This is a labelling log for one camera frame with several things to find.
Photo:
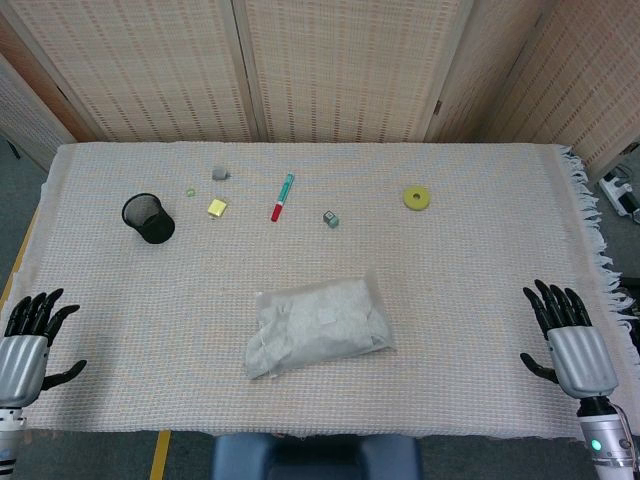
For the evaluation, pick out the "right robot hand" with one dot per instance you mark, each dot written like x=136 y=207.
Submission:
x=580 y=357

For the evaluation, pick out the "small green grey cube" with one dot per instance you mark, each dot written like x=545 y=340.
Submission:
x=331 y=218

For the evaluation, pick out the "wooden folding screen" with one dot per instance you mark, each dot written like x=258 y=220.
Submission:
x=320 y=70

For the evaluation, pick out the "green red marker pen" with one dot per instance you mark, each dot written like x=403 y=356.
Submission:
x=282 y=197

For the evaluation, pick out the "yellow floor tape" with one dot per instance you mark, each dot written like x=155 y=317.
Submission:
x=160 y=455

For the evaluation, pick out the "yellow cube block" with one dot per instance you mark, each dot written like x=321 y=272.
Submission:
x=217 y=207

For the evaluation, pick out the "translucent plastic bag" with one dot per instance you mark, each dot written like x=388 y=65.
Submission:
x=316 y=327

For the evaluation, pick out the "grey crumpled lump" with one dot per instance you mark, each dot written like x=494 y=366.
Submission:
x=219 y=173

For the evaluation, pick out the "black mesh pen cup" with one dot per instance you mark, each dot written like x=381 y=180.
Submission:
x=148 y=218

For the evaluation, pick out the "white device on floor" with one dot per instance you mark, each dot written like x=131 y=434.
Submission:
x=620 y=192

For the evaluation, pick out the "white woven tablecloth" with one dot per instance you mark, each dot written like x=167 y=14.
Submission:
x=310 y=280

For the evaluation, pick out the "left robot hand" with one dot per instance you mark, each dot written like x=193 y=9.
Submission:
x=22 y=352

